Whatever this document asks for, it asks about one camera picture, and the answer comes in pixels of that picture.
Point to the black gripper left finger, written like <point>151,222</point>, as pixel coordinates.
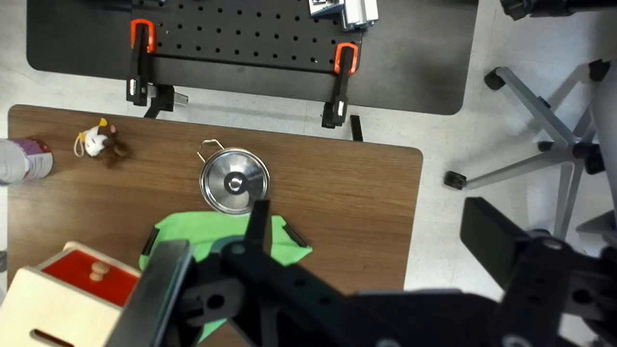
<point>259,224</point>

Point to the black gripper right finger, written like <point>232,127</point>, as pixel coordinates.
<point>492,237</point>

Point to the silver pot lid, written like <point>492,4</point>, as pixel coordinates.
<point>220,172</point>

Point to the green cloth bag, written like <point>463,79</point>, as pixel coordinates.
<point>193,229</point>

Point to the white office chair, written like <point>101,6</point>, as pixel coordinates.
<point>546,127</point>

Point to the black orange bar clamp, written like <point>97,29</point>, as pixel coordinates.
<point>137,64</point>
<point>344,83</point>

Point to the small plush toy animal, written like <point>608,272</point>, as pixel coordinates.
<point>95,139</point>

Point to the black pegboard table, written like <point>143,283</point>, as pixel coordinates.
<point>257,31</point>

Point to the wooden box with red drawer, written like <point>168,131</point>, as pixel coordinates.
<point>39,301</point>

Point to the black chair base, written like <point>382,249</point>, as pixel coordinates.
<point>546,6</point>

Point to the purple labelled tin can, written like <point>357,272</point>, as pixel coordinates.
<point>26,160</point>

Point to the white aluminium bracket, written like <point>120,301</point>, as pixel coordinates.
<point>357,12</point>

